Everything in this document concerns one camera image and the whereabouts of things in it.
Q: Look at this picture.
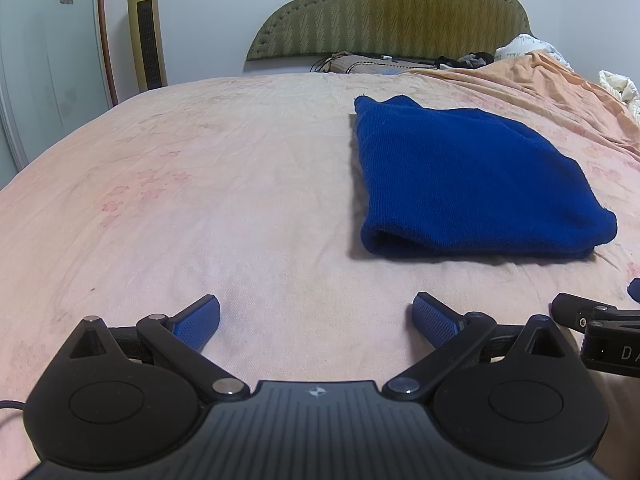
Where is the blue knit sweater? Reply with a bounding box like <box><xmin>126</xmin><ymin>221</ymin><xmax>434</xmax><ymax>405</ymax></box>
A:
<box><xmin>355</xmin><ymin>96</ymin><xmax>617</xmax><ymax>260</ymax></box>

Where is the black dark clothes pile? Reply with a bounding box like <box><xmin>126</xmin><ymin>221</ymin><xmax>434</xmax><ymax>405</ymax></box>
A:
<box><xmin>434</xmin><ymin>52</ymin><xmax>495</xmax><ymax>70</ymax></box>

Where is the pink bed sheet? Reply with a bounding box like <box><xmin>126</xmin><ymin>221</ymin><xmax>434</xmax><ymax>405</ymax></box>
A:
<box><xmin>0</xmin><ymin>70</ymin><xmax>640</xmax><ymax>480</ymax></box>

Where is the cream crumpled cloth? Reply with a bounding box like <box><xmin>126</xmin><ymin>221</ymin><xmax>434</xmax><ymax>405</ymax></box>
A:
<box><xmin>599</xmin><ymin>70</ymin><xmax>640</xmax><ymax>124</ymax></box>

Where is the orange peach blanket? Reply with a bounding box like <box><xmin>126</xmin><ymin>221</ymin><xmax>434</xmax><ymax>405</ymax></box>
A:
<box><xmin>415</xmin><ymin>51</ymin><xmax>639</xmax><ymax>160</ymax></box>

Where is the beige patterned pillow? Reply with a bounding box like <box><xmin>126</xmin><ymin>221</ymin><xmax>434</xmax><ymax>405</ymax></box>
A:
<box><xmin>317</xmin><ymin>52</ymin><xmax>438</xmax><ymax>75</ymax></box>

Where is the glass wardrobe sliding door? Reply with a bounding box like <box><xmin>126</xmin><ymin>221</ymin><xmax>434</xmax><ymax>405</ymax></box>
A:
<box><xmin>1</xmin><ymin>0</ymin><xmax>117</xmax><ymax>169</ymax></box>

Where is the white crumpled quilt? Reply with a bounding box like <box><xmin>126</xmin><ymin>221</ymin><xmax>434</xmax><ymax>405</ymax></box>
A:
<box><xmin>494</xmin><ymin>34</ymin><xmax>572</xmax><ymax>70</ymax></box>

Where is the olive upholstered headboard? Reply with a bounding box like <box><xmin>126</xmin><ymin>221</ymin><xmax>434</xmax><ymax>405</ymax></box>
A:
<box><xmin>246</xmin><ymin>0</ymin><xmax>530</xmax><ymax>61</ymax></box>

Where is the gold tower fan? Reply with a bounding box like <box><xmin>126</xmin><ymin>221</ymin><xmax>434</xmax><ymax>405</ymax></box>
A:
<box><xmin>127</xmin><ymin>0</ymin><xmax>167</xmax><ymax>92</ymax></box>

